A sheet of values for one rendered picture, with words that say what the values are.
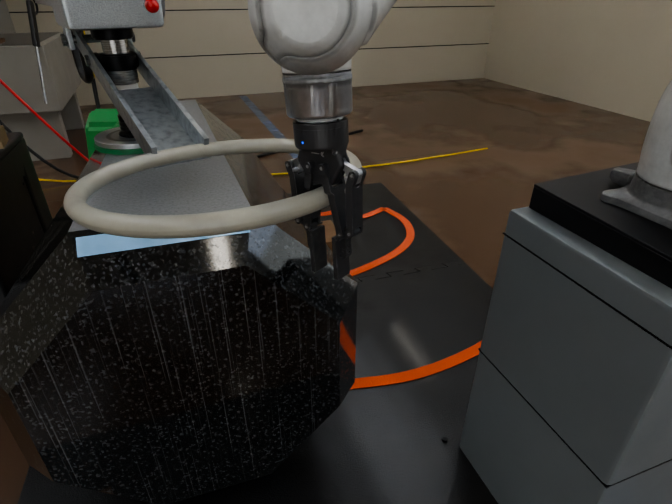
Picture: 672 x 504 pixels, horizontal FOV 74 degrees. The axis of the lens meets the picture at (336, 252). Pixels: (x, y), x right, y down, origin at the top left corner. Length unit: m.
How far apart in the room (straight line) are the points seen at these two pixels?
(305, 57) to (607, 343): 0.72
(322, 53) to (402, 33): 6.68
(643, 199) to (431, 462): 0.91
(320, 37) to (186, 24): 5.90
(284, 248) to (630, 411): 0.70
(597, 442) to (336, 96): 0.79
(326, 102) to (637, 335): 0.62
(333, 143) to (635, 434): 0.71
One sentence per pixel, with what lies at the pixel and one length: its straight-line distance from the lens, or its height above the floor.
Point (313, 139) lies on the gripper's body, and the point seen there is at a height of 1.04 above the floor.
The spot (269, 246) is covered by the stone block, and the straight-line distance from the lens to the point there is 0.94.
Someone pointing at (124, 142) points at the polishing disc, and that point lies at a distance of 1.37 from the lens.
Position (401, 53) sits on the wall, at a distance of 7.10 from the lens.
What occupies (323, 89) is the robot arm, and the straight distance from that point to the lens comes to 0.58.
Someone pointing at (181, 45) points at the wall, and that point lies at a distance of 6.28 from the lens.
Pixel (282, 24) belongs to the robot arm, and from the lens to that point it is 0.39.
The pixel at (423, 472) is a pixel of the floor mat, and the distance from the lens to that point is 1.45.
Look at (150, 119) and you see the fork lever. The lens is 1.19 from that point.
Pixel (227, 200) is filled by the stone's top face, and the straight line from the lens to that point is 0.98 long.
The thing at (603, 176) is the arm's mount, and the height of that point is 0.86.
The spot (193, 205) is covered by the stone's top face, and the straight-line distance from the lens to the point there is 0.97.
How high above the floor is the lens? 1.21
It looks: 30 degrees down
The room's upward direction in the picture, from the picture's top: straight up
